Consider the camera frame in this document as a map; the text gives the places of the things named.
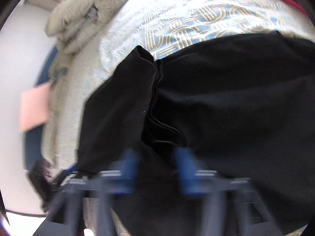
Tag bed with patterned sheet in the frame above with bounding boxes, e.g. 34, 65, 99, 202
43, 0, 310, 236

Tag folded beige duvet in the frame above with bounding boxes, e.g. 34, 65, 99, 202
44, 0, 138, 54

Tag pink pillow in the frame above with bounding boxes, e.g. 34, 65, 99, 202
20, 82, 52, 132

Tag black pants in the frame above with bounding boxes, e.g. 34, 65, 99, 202
77, 31, 315, 236

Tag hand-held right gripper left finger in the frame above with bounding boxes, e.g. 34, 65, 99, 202
34, 149, 137, 236

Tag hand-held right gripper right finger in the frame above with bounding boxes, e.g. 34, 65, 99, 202
175, 148, 276, 236

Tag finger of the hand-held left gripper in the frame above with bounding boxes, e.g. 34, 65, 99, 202
58, 163, 83, 185

